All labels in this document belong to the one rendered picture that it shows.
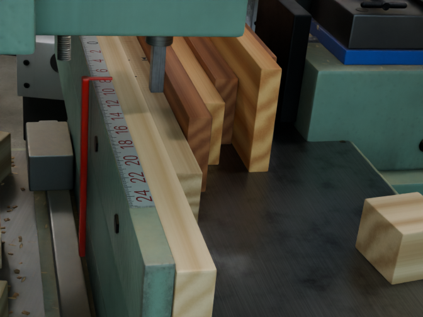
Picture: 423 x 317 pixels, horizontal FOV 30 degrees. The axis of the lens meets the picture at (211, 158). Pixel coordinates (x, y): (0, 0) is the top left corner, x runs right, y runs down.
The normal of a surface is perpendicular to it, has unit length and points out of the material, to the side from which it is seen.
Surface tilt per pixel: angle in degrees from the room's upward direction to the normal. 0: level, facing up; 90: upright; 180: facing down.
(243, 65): 90
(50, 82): 90
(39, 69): 90
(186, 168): 0
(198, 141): 90
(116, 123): 0
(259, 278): 0
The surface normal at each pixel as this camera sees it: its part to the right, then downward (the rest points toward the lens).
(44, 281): 0.09, -0.89
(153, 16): 0.24, 0.46
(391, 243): -0.92, 0.09
